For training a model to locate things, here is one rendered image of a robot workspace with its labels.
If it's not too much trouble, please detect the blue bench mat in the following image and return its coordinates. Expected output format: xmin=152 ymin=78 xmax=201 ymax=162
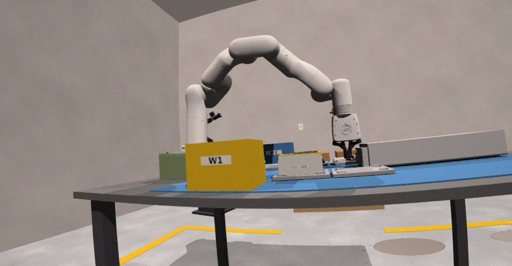
xmin=150 ymin=155 xmax=512 ymax=193

